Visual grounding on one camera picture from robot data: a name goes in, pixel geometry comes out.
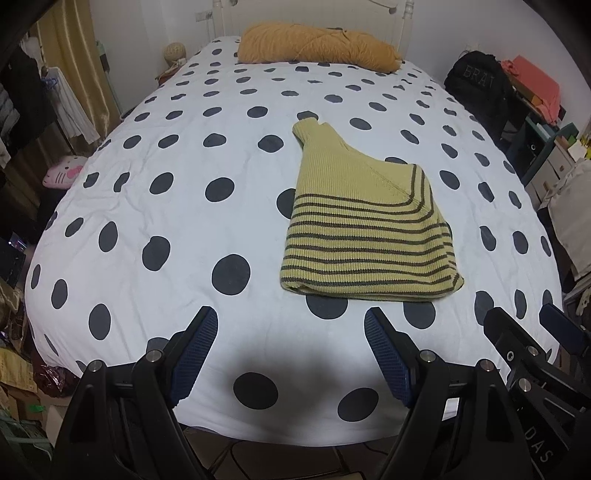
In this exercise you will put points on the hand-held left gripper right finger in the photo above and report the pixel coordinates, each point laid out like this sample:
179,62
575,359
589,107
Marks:
385,355

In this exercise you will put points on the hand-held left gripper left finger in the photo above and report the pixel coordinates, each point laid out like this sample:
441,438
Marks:
194,350

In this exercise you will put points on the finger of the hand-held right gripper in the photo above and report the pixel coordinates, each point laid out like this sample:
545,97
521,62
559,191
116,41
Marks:
508,332
561,327

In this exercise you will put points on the yellow striped knit sweater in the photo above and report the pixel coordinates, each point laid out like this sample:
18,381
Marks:
369,249

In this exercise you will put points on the dark hanging clothes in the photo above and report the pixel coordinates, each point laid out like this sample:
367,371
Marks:
27,92

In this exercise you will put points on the white polka dot bed blanket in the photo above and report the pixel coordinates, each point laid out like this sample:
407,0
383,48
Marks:
184,240

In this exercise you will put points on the maroon plastic bag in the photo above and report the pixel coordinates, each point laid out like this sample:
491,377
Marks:
55,381

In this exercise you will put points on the white drawer cabinet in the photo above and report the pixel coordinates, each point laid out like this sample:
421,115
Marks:
551,170

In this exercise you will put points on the yellow paper bag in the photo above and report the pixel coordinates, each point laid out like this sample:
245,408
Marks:
16,369

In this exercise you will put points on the yellow green small box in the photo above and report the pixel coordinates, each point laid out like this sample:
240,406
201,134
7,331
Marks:
579,148

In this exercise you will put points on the teal shelf unit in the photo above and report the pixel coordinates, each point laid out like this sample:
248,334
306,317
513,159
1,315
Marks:
531,143

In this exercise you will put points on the green crate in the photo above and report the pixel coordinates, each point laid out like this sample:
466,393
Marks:
23,436

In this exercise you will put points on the pink cat plush toy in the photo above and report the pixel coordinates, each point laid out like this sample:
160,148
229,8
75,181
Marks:
64,173

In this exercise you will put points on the black backpack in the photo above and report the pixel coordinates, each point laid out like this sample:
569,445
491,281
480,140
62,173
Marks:
478,83

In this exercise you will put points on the white hanging garment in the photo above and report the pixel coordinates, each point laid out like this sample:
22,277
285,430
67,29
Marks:
74,110

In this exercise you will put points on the beige knitted ball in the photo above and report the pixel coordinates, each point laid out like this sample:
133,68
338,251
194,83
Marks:
174,53

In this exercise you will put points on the orange pillow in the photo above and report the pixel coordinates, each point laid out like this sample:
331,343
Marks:
318,44

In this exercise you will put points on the golden curtain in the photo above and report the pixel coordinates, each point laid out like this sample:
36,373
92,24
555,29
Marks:
78,37

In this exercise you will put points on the white wall socket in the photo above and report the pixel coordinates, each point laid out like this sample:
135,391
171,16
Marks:
205,17

